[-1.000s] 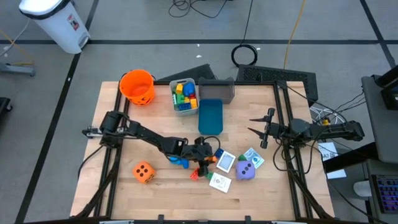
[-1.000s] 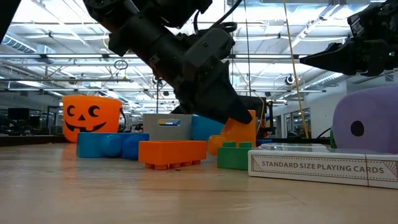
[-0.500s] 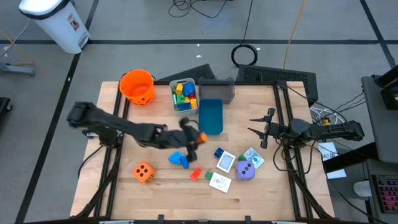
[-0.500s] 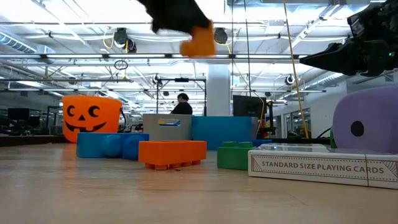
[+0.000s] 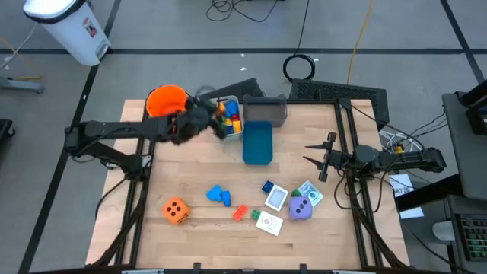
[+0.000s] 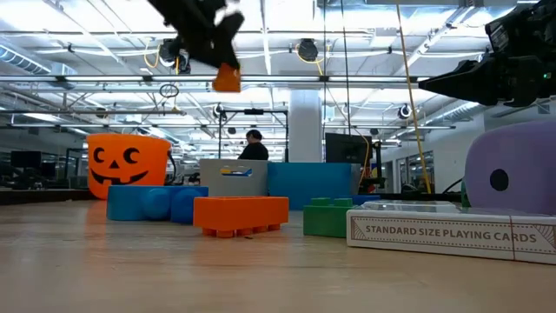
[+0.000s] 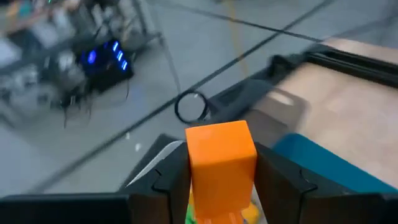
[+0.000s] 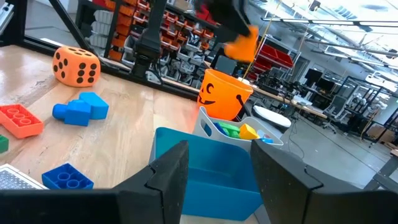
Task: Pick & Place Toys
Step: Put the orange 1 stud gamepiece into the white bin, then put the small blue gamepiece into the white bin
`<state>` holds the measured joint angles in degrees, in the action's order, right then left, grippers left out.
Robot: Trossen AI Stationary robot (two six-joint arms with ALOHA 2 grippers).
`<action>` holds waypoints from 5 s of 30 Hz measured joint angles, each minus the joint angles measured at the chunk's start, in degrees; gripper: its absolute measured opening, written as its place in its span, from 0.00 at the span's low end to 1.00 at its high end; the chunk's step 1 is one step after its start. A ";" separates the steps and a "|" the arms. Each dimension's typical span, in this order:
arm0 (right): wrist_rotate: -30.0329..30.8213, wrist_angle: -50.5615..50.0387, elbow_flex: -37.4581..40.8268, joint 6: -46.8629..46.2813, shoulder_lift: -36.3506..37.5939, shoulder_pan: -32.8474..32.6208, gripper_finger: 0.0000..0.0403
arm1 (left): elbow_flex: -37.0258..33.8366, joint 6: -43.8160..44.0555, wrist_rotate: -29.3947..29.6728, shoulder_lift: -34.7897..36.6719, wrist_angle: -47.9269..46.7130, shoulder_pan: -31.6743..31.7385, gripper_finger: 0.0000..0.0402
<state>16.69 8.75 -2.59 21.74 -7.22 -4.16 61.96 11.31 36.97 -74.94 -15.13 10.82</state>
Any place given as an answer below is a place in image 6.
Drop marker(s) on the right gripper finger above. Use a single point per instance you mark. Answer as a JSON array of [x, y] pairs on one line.
[[473, 82]]

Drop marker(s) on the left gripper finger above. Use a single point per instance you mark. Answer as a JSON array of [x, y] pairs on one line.
[[228, 39], [206, 51]]

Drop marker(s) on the orange toy block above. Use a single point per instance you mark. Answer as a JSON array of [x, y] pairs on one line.
[[227, 79]]

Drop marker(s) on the light grey plastic bin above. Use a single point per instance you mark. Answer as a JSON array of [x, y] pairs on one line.
[[234, 184]]

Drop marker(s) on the blue toy block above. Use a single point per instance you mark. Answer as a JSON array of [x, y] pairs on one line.
[[184, 206]]

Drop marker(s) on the dark blue toy brick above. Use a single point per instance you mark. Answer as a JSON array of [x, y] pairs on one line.
[[367, 199]]

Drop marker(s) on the red orange toy brick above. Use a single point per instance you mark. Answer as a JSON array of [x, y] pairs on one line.
[[241, 213]]

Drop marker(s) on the light blue rounded block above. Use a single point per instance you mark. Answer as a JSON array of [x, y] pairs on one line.
[[126, 204]]

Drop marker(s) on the purple foam die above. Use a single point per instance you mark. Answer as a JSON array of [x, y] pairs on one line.
[[521, 165]]

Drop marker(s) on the person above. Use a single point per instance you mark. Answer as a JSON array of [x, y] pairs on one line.
[[254, 152]]

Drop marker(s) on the small green toy block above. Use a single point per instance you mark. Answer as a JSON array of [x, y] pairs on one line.
[[465, 195]]

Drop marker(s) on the white building column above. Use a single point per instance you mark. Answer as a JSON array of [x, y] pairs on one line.
[[306, 126]]

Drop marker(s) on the orange pumpkin face bucket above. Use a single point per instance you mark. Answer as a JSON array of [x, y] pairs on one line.
[[152, 161]]

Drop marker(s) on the black monitor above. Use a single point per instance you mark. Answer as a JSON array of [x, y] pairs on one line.
[[347, 148]]

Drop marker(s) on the dark grey translucent bin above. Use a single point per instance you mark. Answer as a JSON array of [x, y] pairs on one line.
[[356, 178]]

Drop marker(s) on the teal plastic tray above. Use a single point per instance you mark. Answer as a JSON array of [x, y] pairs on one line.
[[308, 182]]

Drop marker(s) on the white card with print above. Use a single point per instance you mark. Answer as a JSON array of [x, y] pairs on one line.
[[434, 252]]

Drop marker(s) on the small green toy brick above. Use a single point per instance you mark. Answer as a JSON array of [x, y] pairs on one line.
[[326, 221]]

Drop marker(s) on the black metal frame rig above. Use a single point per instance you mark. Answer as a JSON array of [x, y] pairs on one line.
[[254, 111]]

